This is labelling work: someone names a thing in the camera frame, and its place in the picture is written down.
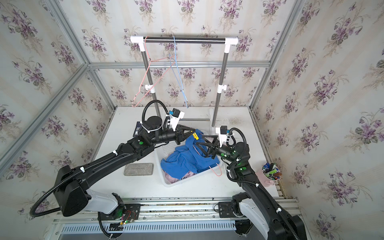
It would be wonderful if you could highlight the pink wire hanger striped top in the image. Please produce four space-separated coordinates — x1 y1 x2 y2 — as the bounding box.
130 36 167 108

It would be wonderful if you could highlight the light blue wire hanger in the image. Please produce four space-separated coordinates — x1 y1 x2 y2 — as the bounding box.
172 36 189 109

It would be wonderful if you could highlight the pink wire hanger blue top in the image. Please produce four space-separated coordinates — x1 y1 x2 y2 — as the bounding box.
194 146 223 177

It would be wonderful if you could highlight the white metal clothes rack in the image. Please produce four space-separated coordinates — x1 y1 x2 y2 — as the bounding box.
147 36 239 134

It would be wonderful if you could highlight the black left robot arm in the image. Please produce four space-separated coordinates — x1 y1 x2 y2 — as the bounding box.
30 100 196 218

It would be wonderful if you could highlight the blue tank top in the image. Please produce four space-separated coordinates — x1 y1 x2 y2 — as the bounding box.
161 130 220 180

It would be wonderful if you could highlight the grey rectangular sponge pad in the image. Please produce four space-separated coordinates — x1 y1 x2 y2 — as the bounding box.
124 163 154 177

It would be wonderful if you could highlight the white perforated plastic basket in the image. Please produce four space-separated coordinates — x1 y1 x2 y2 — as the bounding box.
155 141 223 188

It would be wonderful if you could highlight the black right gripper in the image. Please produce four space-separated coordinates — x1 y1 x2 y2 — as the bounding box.
198 135 240 167

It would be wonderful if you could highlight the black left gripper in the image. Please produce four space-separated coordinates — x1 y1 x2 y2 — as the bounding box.
150 123 195 147

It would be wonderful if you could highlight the pink pen cup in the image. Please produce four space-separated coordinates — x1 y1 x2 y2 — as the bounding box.
256 163 282 187

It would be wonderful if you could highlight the pink tank top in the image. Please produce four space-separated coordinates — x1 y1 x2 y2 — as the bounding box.
164 170 199 184

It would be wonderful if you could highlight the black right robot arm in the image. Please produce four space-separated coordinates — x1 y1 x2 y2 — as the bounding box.
197 126 307 240

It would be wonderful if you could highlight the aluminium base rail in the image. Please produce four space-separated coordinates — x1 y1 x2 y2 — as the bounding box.
52 196 304 236

